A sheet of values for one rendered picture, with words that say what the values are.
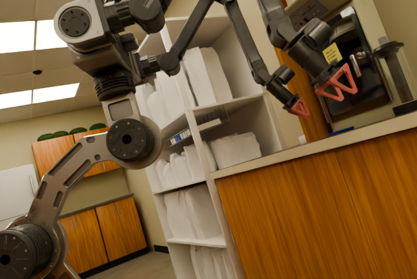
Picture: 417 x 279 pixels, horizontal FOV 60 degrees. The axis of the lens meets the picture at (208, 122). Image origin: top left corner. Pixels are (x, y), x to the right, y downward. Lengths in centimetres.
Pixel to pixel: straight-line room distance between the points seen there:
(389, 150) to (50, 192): 113
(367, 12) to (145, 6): 89
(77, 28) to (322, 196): 102
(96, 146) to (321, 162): 82
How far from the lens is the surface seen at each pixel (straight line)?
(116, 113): 128
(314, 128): 169
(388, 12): 198
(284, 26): 103
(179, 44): 155
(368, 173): 127
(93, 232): 591
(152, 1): 105
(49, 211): 143
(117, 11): 108
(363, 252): 142
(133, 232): 603
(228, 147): 247
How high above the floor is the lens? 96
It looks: 7 degrees up
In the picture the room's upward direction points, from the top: 18 degrees counter-clockwise
